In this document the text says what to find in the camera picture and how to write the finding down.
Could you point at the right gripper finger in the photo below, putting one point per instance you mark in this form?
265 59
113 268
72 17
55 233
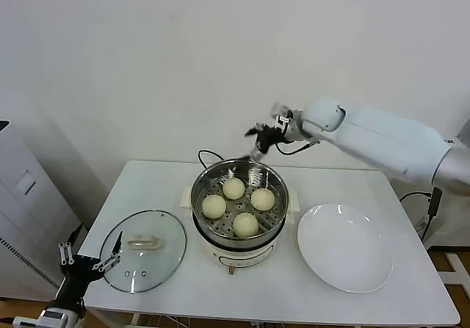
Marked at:
257 128
255 154

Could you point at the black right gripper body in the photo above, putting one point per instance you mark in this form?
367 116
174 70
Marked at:
270 136

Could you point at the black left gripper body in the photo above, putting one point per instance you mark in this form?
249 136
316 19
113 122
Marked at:
82 269

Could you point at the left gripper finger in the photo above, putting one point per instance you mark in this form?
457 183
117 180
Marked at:
110 260
66 254

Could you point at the round glass pot lid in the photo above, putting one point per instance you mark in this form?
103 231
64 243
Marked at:
144 243

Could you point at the white steamed baozi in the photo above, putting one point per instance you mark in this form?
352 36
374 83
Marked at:
246 225
214 207
263 199
234 188

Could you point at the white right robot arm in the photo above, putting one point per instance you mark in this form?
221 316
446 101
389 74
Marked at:
385 141

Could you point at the stainless steel steamer basket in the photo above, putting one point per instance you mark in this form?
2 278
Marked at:
281 203

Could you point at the grey white cabinet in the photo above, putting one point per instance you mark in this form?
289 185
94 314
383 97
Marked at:
29 210

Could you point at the cream electric cooker base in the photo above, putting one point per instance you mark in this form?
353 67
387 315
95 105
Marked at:
238 254

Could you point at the large white round plate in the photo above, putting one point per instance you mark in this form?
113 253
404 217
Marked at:
345 247

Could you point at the white side desk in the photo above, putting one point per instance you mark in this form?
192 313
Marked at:
462 141

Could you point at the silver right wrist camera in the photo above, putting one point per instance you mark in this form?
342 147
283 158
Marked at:
281 112

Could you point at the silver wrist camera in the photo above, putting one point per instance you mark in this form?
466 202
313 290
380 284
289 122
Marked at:
281 112
54 317

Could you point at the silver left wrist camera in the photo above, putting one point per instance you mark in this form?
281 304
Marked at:
54 317

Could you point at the white metal base frame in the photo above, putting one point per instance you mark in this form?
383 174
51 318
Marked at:
457 260

